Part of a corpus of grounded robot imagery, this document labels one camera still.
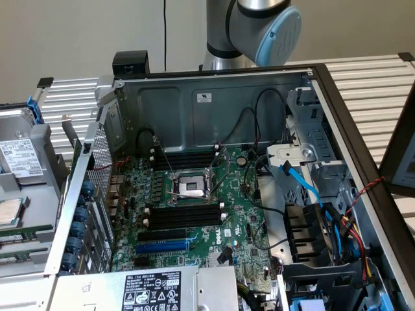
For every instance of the green motherboard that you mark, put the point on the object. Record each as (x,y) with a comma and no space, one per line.
(240,201)

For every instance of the short silver locking lever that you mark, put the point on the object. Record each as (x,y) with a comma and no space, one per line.
(175,194)

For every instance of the blue disk caddy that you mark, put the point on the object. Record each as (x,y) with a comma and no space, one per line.
(35,108)

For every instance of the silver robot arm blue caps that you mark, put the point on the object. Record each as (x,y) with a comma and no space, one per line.
(227,26)

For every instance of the blue expansion slot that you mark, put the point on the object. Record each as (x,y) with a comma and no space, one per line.
(162,247)

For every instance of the grey hard drive tray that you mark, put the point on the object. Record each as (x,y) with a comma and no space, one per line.
(42,201)

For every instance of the CPU socket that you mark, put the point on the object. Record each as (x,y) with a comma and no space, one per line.
(189,188)

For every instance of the open grey PC case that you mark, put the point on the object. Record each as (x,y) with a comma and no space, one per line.
(181,129)

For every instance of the small silver heat sink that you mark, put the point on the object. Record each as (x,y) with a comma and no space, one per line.
(212,259)

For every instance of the silver CPU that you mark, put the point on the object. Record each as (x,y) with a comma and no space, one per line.
(8,210)

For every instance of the graphics card with silver bracket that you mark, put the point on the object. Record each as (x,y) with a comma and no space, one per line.
(69,129)

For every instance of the silver coin battery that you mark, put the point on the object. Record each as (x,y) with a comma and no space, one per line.
(241,160)

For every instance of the black box bracket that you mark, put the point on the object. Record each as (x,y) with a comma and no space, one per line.
(129,60)

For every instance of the long silver locking lever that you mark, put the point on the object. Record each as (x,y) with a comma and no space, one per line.
(163,157)

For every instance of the black table end cap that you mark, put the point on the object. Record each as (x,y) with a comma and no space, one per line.
(45,82)
(407,56)

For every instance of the short black expansion slot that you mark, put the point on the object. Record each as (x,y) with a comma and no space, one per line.
(141,262)

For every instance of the silver hard disk white label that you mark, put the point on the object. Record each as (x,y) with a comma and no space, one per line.
(19,158)

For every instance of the black case fan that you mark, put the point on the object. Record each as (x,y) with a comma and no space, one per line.
(301,226)

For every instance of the silver power supply with label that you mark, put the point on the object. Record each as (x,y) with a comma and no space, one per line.
(97,291)

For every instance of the dark plastic shroud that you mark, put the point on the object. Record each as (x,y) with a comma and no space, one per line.
(324,285)

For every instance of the silver socket cover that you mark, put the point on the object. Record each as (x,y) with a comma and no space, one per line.
(222,152)

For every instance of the long black expansion slot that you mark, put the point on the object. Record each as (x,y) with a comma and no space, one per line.
(162,235)

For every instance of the silver disk bay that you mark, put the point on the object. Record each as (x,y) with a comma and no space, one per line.
(311,136)

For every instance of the black framed side panel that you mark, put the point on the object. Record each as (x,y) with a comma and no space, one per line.
(398,145)

